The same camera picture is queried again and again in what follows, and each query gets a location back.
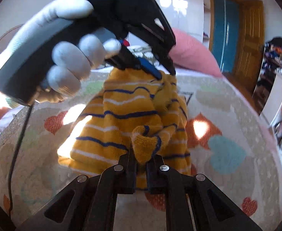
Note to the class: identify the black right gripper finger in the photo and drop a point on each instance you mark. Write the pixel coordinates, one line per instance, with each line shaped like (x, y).
(194, 202)
(87, 203)
(161, 41)

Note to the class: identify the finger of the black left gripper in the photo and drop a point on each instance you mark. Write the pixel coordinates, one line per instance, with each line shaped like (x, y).
(126, 60)

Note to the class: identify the yellow striped knit sweater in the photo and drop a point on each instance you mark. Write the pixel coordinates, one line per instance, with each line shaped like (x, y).
(133, 112)

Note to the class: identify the cluttered clothes rack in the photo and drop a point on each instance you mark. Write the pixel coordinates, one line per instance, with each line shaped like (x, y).
(270, 67)

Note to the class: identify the white gloved left hand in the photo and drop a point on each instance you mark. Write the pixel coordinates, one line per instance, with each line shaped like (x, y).
(72, 63)

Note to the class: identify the green patterned bolster pillow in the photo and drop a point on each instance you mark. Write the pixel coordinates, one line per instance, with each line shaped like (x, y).
(145, 53)

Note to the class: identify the pink ribbed pillow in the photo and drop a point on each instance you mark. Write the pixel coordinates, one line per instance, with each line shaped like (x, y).
(189, 53)

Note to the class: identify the round beige headboard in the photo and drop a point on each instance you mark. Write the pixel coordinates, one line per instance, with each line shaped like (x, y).
(5, 39)

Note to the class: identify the heart patterned quilt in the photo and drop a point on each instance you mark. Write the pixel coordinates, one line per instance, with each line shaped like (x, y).
(224, 139)

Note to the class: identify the brown wooden door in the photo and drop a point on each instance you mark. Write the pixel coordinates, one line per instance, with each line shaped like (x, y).
(237, 37)

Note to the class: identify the cream shelf unit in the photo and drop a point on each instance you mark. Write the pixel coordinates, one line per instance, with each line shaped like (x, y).
(272, 113)

